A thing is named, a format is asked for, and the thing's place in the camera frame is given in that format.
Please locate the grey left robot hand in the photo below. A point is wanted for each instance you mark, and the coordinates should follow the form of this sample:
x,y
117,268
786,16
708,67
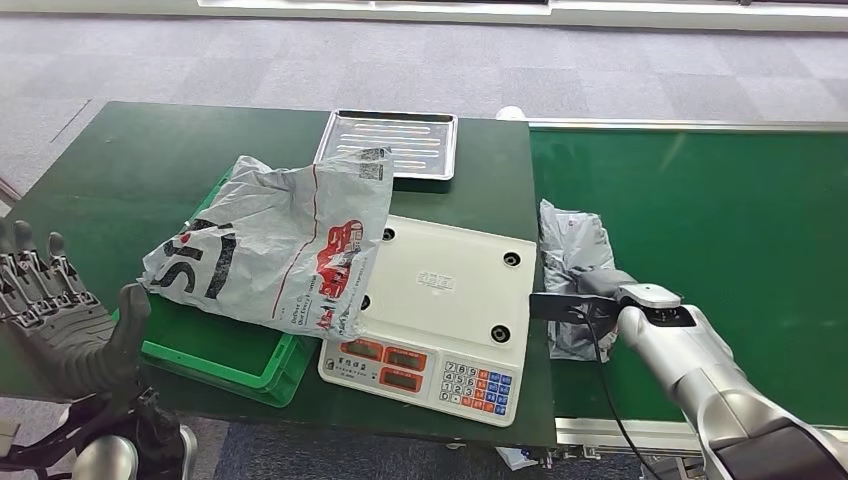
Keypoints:
x,y
66,338

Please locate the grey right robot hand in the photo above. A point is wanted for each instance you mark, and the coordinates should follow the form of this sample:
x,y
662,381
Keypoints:
x,y
599,281

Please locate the small grey plastic mailer package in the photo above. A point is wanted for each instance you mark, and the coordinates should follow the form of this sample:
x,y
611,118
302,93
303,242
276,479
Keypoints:
x,y
570,245

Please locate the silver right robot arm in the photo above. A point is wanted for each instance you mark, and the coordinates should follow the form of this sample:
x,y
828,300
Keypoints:
x,y
715,384

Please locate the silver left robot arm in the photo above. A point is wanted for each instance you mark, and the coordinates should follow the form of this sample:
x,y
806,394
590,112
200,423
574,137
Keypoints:
x,y
119,444

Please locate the green conveyor belt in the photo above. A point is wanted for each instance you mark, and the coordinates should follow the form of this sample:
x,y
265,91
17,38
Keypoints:
x,y
729,212

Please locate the white electronic weighing scale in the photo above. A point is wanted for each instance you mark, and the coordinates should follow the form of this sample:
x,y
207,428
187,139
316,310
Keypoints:
x,y
444,305

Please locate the green plastic crate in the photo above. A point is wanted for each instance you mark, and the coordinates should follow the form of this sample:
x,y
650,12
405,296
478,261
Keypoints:
x,y
225,358

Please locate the dark green table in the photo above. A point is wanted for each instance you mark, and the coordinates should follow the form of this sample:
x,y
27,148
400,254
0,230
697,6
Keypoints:
x,y
132,166

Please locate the white paper scrap under table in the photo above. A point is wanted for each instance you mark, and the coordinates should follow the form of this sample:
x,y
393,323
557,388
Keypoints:
x,y
517,458

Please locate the large grey plastic mailer bag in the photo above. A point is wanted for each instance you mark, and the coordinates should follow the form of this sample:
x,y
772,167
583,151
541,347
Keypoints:
x,y
278,245

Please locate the stainless steel tray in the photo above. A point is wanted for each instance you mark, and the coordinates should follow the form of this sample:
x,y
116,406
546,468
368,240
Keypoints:
x,y
397,142

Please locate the right wrist camera on black bracket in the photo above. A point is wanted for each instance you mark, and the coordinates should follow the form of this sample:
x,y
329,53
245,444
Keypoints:
x,y
563,308

